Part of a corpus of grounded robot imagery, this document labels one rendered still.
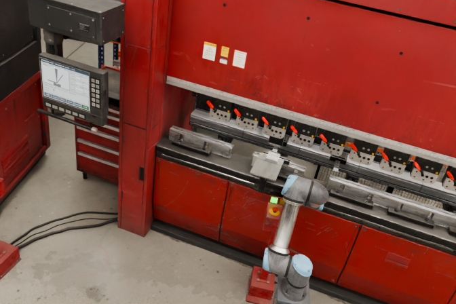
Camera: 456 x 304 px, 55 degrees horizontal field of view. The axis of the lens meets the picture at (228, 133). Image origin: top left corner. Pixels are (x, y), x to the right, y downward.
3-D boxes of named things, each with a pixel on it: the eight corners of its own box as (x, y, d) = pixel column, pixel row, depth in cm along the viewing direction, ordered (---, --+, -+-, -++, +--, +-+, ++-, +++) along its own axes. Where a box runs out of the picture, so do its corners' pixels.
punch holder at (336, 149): (318, 150, 294) (325, 129, 286) (320, 144, 301) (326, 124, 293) (340, 157, 291) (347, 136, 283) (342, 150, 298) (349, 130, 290)
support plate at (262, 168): (249, 173, 293) (250, 172, 292) (260, 153, 314) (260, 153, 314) (275, 181, 289) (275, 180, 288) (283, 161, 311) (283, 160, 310)
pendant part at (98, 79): (42, 106, 279) (37, 53, 260) (54, 99, 289) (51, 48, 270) (102, 127, 269) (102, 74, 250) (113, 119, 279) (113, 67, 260)
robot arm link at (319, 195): (335, 185, 227) (325, 197, 274) (314, 179, 229) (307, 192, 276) (330, 206, 224) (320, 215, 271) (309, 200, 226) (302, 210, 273)
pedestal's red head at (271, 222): (262, 230, 296) (267, 210, 287) (264, 214, 310) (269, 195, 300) (291, 236, 295) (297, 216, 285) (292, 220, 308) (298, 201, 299)
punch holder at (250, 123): (235, 125, 307) (239, 104, 298) (239, 120, 314) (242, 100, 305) (255, 131, 304) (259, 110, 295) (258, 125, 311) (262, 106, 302)
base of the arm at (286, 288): (307, 304, 236) (311, 292, 231) (279, 298, 237) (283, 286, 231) (306, 281, 249) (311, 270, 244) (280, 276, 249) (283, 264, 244)
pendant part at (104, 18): (36, 120, 290) (23, -10, 246) (61, 105, 310) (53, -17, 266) (102, 143, 278) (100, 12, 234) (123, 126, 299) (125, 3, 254)
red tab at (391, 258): (385, 260, 303) (388, 254, 300) (385, 258, 305) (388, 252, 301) (406, 268, 300) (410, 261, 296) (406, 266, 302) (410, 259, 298)
